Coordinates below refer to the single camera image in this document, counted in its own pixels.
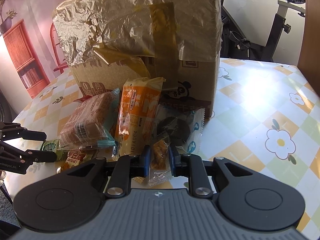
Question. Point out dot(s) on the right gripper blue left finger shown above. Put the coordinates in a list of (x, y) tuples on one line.
[(123, 170)]

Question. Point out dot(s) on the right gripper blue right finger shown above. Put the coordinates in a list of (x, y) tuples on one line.
[(195, 169)]

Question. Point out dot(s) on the small clear orange snack packet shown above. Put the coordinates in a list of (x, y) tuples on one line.
[(159, 171)]

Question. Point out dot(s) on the chocolate cake white-blue packet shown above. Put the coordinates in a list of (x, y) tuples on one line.
[(183, 128)]

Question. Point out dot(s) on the orange whole-wheat bread packet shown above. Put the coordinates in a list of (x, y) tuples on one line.
[(138, 107)]

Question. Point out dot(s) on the small green snack packet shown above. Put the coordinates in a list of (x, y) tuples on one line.
[(53, 145)]

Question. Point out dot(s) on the red spicy snack packet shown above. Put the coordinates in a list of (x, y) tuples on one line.
[(76, 158)]

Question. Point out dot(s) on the brown toast bread packet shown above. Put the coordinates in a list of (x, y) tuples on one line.
[(92, 124)]

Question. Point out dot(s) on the floral checkered tablecloth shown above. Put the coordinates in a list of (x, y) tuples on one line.
[(266, 117)]

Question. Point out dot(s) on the black exercise bike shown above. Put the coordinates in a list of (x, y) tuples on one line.
[(255, 18)]

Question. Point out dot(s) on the plastic-lined cardboard box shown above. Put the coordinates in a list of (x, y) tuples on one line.
[(107, 42)]

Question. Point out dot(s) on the wooden headboard panel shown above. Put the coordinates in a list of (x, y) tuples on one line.
[(308, 62)]

